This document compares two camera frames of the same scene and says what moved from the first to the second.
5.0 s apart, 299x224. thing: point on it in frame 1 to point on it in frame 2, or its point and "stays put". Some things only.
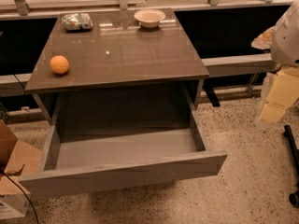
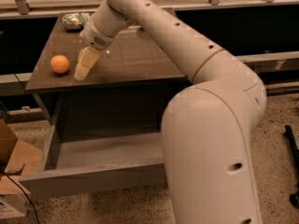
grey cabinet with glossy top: [118, 74] stays put
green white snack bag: [77, 21] stays put
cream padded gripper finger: [283, 92] to [88, 56]
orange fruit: [59, 63] stays put
